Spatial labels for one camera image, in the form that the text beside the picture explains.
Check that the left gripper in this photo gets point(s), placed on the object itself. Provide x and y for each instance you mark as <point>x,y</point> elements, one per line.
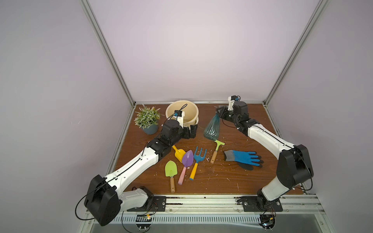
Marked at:
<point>191,134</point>

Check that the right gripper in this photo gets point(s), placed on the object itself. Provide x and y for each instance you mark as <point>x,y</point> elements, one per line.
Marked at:
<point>222,110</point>

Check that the yellow plastic scoop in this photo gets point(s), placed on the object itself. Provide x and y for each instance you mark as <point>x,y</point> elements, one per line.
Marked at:
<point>179,153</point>

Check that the teal spray bottle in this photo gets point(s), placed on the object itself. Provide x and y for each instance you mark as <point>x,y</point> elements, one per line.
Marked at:
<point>212,131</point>

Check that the purple trowel pink handle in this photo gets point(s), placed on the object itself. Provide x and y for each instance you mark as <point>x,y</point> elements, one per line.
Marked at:
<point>187,162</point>

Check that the blue fork yellow handle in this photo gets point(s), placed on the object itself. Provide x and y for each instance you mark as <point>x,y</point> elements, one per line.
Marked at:
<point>198,158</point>

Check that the green rake wooden handle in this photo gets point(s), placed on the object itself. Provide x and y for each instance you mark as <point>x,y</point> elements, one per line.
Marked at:
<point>214,155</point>

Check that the green trowel wooden handle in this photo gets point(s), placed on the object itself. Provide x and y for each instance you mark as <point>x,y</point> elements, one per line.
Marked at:
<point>171,171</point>

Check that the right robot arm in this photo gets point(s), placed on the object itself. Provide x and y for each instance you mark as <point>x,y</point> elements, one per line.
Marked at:
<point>293,167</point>

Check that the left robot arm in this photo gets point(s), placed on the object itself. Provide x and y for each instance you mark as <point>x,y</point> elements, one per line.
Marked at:
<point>107,196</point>

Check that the blue grey gardening glove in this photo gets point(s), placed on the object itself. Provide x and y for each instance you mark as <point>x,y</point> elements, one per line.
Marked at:
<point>240,156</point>

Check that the black gardening glove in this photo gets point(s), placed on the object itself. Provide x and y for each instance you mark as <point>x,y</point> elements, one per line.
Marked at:
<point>251,164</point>

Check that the cream plastic bucket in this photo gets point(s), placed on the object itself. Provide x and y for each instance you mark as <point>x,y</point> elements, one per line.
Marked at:
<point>183,111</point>

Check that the potted green plant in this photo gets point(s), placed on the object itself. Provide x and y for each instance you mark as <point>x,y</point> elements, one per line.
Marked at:
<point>147,119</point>

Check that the left controller board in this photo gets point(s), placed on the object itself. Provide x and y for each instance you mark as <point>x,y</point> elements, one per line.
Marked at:
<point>143,223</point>

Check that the controller board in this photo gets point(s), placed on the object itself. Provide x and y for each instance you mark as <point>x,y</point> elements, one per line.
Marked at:
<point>267,222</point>
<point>143,223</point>

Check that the right controller board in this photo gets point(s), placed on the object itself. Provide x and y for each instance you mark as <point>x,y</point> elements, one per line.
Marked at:
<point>267,222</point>

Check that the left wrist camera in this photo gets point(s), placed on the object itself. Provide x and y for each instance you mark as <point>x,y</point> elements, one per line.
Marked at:
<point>179,116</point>

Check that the aluminium mounting rail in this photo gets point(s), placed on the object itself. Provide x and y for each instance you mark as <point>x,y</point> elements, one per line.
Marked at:
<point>218,204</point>

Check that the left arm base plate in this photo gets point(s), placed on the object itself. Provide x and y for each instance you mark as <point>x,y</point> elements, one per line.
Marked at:
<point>153,204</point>

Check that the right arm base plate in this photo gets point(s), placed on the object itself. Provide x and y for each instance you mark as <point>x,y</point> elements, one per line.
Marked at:
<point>259,204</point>

